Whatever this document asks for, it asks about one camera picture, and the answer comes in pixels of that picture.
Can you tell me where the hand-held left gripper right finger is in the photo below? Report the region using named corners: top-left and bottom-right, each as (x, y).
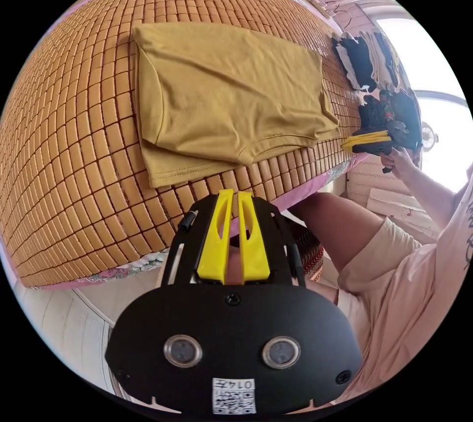
top-left (237, 191), bottom-right (271, 284)

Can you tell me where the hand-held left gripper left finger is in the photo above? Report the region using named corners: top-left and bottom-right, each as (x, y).
top-left (197, 189), bottom-right (235, 284)

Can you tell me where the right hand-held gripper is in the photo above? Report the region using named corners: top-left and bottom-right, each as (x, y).
top-left (341, 91), bottom-right (424, 175)

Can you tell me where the person's right forearm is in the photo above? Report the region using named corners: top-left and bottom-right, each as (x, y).
top-left (397, 163), bottom-right (463, 234)

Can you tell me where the yellow short sleeve shirt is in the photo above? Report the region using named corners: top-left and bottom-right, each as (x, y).
top-left (132, 22), bottom-right (341, 189)

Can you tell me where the person's right hand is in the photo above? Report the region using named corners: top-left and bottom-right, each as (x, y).
top-left (380, 148), bottom-right (419, 182)

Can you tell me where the white fan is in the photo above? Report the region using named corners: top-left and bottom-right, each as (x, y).
top-left (419, 121), bottom-right (440, 151)

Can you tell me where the pile of clothes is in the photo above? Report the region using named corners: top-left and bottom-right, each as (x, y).
top-left (331, 28), bottom-right (405, 131)

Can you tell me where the window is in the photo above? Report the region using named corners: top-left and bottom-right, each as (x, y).
top-left (371, 17), bottom-right (472, 175)

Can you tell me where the person's body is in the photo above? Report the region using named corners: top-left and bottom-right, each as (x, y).
top-left (284, 170), bottom-right (473, 402)

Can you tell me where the bed with woven mat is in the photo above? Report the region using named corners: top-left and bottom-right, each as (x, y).
top-left (0, 0), bottom-right (374, 288)

